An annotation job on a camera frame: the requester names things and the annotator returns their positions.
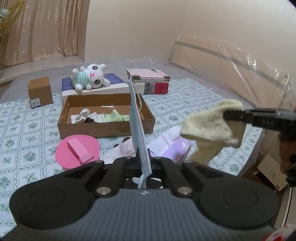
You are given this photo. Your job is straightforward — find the red white patterned clothing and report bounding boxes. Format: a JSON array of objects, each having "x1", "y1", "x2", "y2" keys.
[{"x1": 266, "y1": 221, "x2": 296, "y2": 241}]

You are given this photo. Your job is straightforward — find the person's right hand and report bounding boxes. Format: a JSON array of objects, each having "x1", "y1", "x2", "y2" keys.
[{"x1": 278, "y1": 138, "x2": 296, "y2": 175}]

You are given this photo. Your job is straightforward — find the cardboard tray box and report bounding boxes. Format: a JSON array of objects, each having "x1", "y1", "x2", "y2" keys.
[{"x1": 58, "y1": 93, "x2": 156, "y2": 139}]

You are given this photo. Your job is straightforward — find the pink lid cup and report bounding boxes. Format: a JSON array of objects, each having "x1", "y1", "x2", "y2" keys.
[{"x1": 55, "y1": 135, "x2": 100, "y2": 172}]

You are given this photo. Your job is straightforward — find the blue and white flat box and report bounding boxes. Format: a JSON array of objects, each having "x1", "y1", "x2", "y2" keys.
[{"x1": 62, "y1": 73, "x2": 129, "y2": 104}]

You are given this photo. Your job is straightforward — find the green floral printed tablecloth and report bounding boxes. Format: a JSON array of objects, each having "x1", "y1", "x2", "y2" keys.
[{"x1": 0, "y1": 77, "x2": 264, "y2": 223}]

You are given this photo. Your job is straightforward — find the plastic wrapped headboard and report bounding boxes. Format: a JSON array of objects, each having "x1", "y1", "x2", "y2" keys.
[{"x1": 169, "y1": 35, "x2": 296, "y2": 109}]

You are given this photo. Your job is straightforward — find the pink cover book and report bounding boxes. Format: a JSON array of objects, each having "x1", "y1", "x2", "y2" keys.
[{"x1": 126, "y1": 68, "x2": 171, "y2": 81}]

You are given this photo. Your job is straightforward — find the white cloth bag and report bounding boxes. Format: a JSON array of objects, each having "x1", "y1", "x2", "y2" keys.
[{"x1": 70, "y1": 108, "x2": 104, "y2": 124}]

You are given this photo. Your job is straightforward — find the small brown cardboard box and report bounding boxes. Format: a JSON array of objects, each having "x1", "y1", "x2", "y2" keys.
[{"x1": 28, "y1": 76, "x2": 54, "y2": 109}]

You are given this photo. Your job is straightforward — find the beige patterned curtain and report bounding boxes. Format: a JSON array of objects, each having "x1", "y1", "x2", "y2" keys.
[{"x1": 0, "y1": 0, "x2": 86, "y2": 69}]

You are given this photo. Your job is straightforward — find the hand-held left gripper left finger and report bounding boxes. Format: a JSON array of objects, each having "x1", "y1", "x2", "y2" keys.
[{"x1": 62, "y1": 148, "x2": 142, "y2": 198}]

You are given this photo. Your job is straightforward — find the blue face mask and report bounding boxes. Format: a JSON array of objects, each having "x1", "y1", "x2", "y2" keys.
[{"x1": 128, "y1": 77, "x2": 153, "y2": 189}]

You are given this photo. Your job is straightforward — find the white cardboard box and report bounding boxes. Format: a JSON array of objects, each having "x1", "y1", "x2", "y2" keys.
[{"x1": 258, "y1": 154, "x2": 290, "y2": 192}]

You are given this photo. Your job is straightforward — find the white plush rabbit toy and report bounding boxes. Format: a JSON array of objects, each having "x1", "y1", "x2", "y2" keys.
[{"x1": 72, "y1": 64, "x2": 110, "y2": 93}]

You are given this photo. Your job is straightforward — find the thin white book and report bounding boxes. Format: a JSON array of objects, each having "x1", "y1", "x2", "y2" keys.
[{"x1": 133, "y1": 78, "x2": 171, "y2": 84}]

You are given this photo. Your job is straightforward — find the pale yellow towel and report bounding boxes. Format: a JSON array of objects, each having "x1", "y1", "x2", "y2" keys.
[{"x1": 180, "y1": 99, "x2": 246, "y2": 166}]

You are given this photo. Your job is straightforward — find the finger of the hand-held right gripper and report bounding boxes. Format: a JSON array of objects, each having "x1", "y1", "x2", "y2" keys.
[{"x1": 223, "y1": 110, "x2": 246, "y2": 122}]

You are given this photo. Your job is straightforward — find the light green cloth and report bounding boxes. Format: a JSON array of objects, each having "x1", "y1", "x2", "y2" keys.
[{"x1": 102, "y1": 109, "x2": 130, "y2": 123}]

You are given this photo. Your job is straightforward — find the thick red grey spine book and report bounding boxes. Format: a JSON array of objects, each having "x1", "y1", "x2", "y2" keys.
[{"x1": 134, "y1": 82, "x2": 169, "y2": 95}]

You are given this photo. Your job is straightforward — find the yellow plastic cover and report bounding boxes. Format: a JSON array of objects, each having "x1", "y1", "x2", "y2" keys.
[{"x1": 0, "y1": 0, "x2": 25, "y2": 47}]

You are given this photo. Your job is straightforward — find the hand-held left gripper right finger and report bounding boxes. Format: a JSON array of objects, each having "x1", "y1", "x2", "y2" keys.
[{"x1": 148, "y1": 149, "x2": 221, "y2": 197}]

